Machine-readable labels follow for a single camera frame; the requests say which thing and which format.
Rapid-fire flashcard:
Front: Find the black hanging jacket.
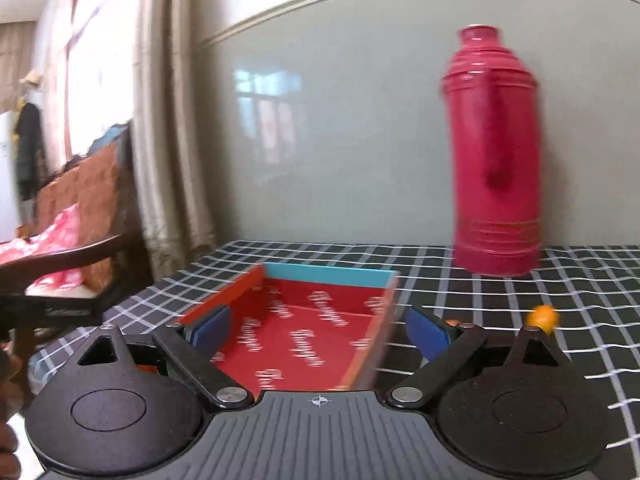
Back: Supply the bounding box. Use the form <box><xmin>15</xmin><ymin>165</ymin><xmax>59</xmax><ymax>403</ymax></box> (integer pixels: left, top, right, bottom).
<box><xmin>15</xmin><ymin>102</ymin><xmax>48</xmax><ymax>200</ymax></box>

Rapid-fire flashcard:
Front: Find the red thermos flask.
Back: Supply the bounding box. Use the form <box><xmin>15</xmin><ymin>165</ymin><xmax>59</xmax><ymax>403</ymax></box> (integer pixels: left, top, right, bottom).
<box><xmin>442</xmin><ymin>25</ymin><xmax>541</xmax><ymax>276</ymax></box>

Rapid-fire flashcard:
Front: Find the red cardboard box tray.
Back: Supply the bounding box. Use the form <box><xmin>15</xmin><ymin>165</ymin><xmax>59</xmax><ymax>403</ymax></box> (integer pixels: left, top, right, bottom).
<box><xmin>179</xmin><ymin>262</ymin><xmax>398</xmax><ymax>396</ymax></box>

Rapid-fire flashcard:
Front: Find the black white grid tablecloth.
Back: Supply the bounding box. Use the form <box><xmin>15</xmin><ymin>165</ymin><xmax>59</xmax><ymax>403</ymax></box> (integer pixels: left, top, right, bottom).
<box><xmin>26</xmin><ymin>240</ymin><xmax>639</xmax><ymax>479</ymax></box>

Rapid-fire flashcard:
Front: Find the orange kumquat fruit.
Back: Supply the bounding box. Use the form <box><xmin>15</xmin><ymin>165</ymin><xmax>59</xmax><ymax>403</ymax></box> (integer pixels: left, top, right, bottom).
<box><xmin>526</xmin><ymin>304</ymin><xmax>560</xmax><ymax>335</ymax></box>

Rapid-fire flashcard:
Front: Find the dark wooden rattan sofa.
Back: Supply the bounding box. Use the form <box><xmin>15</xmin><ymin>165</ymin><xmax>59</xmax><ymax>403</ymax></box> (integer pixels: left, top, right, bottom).
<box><xmin>1</xmin><ymin>125</ymin><xmax>152</xmax><ymax>362</ymax></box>

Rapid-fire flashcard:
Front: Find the straw hat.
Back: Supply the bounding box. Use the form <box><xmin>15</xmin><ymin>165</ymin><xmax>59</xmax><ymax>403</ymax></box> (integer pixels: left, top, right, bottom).
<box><xmin>20</xmin><ymin>70</ymin><xmax>42</xmax><ymax>89</ymax></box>

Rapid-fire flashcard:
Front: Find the white refrigerator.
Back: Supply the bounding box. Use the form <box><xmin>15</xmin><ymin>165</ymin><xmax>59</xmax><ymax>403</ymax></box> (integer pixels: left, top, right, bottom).
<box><xmin>0</xmin><ymin>112</ymin><xmax>21</xmax><ymax>242</ymax></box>

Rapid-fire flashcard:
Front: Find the beige lace curtain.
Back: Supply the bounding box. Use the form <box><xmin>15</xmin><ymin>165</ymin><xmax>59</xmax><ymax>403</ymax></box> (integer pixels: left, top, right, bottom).
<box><xmin>131</xmin><ymin>0</ymin><xmax>218</xmax><ymax>278</ymax></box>

